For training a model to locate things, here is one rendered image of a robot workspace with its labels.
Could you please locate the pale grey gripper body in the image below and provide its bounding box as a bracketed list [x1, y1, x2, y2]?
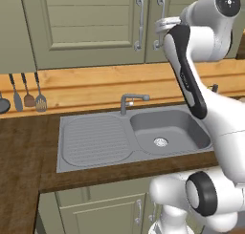
[154, 16, 183, 34]

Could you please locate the plain olive cabinet panel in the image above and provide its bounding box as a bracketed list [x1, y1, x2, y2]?
[0, 0, 37, 74]

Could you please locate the olive base cabinet door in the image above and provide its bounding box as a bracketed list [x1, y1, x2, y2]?
[58, 192, 148, 234]

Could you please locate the small dark object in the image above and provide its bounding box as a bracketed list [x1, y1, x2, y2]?
[208, 83, 220, 93]

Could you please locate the grey sink tap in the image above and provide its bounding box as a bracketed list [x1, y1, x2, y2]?
[119, 93, 151, 117]

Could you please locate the grey steel sink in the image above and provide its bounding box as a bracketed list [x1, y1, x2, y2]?
[56, 104, 215, 174]

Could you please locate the slotted hanging turner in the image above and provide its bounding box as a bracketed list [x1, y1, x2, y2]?
[33, 72, 49, 114]

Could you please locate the brown hanging spatula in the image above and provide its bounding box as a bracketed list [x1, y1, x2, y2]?
[20, 72, 36, 109]

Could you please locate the grey hanging spatula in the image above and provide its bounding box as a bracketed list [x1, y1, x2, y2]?
[8, 73, 24, 113]

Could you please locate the black hanging pan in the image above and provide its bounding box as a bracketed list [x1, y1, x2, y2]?
[0, 90, 11, 115]

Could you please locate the curved silver cabinet handle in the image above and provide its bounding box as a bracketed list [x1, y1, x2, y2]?
[152, 0, 167, 52]
[133, 0, 145, 52]

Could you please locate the wide olive wall cabinet door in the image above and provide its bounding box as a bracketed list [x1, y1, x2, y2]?
[19, 0, 150, 71]

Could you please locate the small silver base cabinet handle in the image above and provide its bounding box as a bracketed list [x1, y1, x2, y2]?
[147, 202, 158, 223]
[134, 199, 144, 226]

